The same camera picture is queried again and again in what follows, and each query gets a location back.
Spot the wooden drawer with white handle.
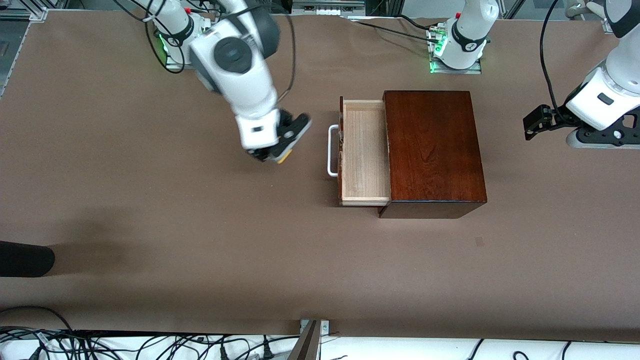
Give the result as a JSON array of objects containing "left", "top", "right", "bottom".
[{"left": 327, "top": 96, "right": 392, "bottom": 207}]

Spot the grey chair part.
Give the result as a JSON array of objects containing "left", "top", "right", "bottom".
[{"left": 565, "top": 0, "right": 613, "bottom": 23}]

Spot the brown paper table cover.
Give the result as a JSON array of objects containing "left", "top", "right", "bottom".
[{"left": 0, "top": 10, "right": 640, "bottom": 343}]

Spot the dark brown wooden cabinet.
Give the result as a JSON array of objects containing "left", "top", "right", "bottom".
[{"left": 378, "top": 90, "right": 488, "bottom": 219}]

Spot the white power strip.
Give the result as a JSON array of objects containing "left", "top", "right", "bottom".
[{"left": 291, "top": 0, "right": 366, "bottom": 17}]

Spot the grey metal beam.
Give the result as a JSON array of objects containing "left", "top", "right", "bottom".
[{"left": 287, "top": 320, "right": 322, "bottom": 360}]

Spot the white sheet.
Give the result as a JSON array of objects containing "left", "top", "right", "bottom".
[{"left": 0, "top": 332, "right": 640, "bottom": 360}]

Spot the black cylindrical object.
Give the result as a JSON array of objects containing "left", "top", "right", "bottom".
[{"left": 0, "top": 241, "right": 56, "bottom": 278}]

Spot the aluminium corner profile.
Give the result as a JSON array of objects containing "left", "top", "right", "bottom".
[{"left": 0, "top": 0, "right": 49, "bottom": 98}]

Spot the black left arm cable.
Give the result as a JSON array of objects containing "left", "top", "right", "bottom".
[{"left": 539, "top": 0, "right": 568, "bottom": 123}]

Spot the black right arm gripper cable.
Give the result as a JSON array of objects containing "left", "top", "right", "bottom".
[{"left": 272, "top": 14, "right": 297, "bottom": 105}]

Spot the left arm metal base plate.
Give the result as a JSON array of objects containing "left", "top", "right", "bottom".
[{"left": 431, "top": 22, "right": 484, "bottom": 76}]

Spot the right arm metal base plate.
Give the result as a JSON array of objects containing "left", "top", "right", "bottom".
[{"left": 166, "top": 30, "right": 201, "bottom": 71}]

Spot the looping black right arm cable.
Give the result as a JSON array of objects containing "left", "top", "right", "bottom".
[{"left": 112, "top": 0, "right": 187, "bottom": 75}]

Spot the black cable to base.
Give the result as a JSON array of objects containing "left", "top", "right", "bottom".
[{"left": 347, "top": 14, "right": 443, "bottom": 43}]

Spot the silver metal corner bracket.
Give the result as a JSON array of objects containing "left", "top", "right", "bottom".
[{"left": 300, "top": 319, "right": 332, "bottom": 337}]

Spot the large black cable loop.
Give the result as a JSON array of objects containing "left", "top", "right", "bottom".
[{"left": 0, "top": 305, "right": 76, "bottom": 335}]

